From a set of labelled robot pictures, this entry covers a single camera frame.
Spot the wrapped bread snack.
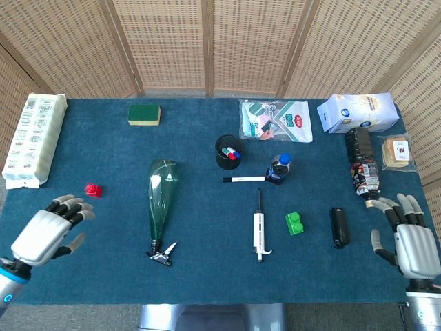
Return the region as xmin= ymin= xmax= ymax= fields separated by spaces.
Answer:
xmin=378 ymin=133 xmax=416 ymax=172

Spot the white marker with black cap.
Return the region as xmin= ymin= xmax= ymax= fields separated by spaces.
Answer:
xmin=222 ymin=175 xmax=266 ymax=184

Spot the black stapler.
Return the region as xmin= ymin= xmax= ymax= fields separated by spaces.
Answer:
xmin=330 ymin=207 xmax=351 ymax=250

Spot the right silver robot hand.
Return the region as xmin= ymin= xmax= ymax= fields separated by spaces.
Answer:
xmin=365 ymin=192 xmax=439 ymax=281

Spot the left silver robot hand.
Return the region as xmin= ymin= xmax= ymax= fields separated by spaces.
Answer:
xmin=10 ymin=194 xmax=96 ymax=268

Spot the long white wrapped package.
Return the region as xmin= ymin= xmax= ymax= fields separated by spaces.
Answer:
xmin=1 ymin=92 xmax=68 ymax=190

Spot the green toy brick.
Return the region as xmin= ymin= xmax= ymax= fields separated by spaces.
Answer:
xmin=285 ymin=212 xmax=306 ymax=237

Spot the blue felt table cover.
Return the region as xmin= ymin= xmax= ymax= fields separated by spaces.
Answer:
xmin=0 ymin=98 xmax=430 ymax=306

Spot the packaged cleaning cloth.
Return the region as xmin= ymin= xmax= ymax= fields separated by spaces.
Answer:
xmin=238 ymin=99 xmax=314 ymax=143

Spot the white paper bag package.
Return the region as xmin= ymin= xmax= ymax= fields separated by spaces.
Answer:
xmin=316 ymin=92 xmax=401 ymax=134

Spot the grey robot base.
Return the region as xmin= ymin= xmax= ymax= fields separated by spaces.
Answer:
xmin=137 ymin=303 xmax=287 ymax=331

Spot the white pipette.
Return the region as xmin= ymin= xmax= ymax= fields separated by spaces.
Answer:
xmin=252 ymin=188 xmax=273 ymax=263

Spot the green and yellow sponge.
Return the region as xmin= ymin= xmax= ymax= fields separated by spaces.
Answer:
xmin=127 ymin=104 xmax=162 ymax=127

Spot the black mesh pen holder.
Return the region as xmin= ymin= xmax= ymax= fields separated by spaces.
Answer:
xmin=214 ymin=134 xmax=246 ymax=171

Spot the green glass bottle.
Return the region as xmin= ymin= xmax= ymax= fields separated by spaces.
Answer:
xmin=144 ymin=159 xmax=180 ymax=267

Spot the large dark drink bottle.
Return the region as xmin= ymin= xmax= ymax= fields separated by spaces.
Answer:
xmin=345 ymin=127 xmax=382 ymax=209

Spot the cola bottle with blue cap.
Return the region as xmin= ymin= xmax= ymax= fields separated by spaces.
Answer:
xmin=265 ymin=152 xmax=293 ymax=185

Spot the woven wooden folding screen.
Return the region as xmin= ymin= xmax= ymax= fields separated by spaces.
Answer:
xmin=0 ymin=0 xmax=441 ymax=204

